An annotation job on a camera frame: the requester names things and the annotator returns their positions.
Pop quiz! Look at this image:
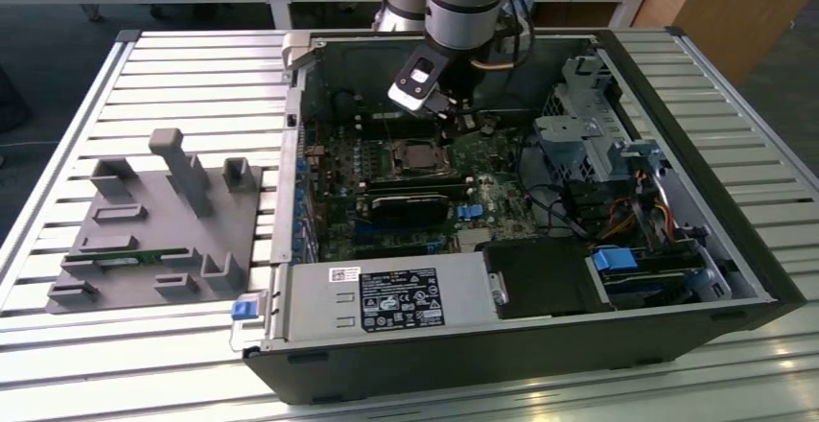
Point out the silver green CPU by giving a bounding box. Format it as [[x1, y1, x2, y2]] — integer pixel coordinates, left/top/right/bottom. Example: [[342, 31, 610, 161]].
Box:
[[403, 145, 443, 170]]

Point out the CPU socket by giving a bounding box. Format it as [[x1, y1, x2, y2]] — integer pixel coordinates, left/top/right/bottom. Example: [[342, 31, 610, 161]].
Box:
[[387, 138, 454, 177]]

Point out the metal disk bay cage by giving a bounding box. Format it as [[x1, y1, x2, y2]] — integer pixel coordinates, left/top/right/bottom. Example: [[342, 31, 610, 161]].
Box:
[[532, 55, 661, 183]]

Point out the green motherboard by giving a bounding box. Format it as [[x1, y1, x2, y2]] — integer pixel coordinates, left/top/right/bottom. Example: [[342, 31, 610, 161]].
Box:
[[299, 109, 546, 263]]

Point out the black graphics card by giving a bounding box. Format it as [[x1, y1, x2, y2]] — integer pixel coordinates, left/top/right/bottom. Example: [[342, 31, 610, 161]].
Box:
[[365, 193, 454, 229]]

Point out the silver heatsink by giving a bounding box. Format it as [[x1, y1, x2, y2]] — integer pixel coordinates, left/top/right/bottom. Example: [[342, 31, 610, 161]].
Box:
[[455, 227, 498, 253]]

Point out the black plastic shroud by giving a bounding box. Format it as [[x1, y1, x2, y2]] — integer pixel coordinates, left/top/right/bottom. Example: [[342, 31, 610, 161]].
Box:
[[481, 238, 614, 321]]

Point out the blue disk carrier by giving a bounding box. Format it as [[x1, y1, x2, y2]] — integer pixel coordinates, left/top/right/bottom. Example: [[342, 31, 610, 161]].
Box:
[[592, 245, 641, 274]]

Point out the wooden cabinet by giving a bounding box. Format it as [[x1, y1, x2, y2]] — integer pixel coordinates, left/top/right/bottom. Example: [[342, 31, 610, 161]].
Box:
[[633, 0, 819, 85]]

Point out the black disk drive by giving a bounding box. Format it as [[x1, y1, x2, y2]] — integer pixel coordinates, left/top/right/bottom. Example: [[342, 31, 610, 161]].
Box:
[[598, 242, 712, 306]]

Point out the silver power supply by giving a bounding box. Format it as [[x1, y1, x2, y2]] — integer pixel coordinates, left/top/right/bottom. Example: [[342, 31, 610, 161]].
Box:
[[259, 252, 505, 351]]

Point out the grey parts rack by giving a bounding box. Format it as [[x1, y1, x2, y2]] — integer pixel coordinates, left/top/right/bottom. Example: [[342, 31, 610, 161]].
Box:
[[46, 127, 269, 316]]

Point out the green RAM stick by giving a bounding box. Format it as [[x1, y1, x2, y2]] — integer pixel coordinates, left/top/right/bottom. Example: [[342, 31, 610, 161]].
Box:
[[63, 246, 194, 268]]

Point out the black PC case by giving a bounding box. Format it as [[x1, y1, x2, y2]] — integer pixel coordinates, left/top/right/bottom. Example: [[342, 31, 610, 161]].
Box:
[[229, 26, 809, 407]]

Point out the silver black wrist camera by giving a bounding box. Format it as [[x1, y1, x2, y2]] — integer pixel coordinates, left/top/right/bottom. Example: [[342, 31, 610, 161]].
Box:
[[387, 45, 450, 112]]

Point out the coloured wire bundle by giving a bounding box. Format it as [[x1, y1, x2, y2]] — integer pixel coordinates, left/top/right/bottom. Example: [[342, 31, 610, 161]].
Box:
[[605, 167, 680, 246]]

